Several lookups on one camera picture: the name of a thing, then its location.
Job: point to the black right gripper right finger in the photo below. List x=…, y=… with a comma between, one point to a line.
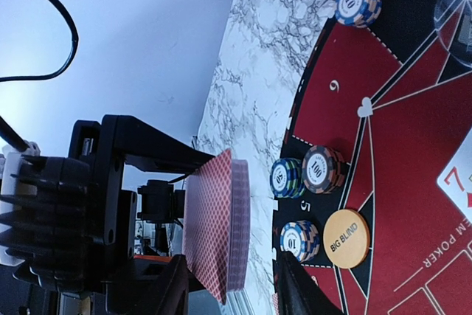
x=297, y=292

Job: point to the round red black poker mat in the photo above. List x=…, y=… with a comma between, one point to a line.
x=397, y=106

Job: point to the orange round blind button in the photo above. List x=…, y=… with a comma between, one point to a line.
x=346, y=238

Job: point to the face down community card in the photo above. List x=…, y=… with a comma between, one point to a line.
x=207, y=217

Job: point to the clear round dealer button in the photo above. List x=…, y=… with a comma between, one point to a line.
x=452, y=22

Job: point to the face up seven diamonds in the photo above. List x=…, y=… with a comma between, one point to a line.
x=455, y=179

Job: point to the small orange black chip pile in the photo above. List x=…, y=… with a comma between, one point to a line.
x=323, y=169

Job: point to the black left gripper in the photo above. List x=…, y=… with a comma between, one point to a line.
x=65, y=220

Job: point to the red playing card deck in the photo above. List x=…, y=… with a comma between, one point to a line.
x=240, y=225

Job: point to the white blue chip pile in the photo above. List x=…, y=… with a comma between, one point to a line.
x=357, y=13
x=301, y=238

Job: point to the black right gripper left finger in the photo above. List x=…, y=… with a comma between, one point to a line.
x=168, y=294

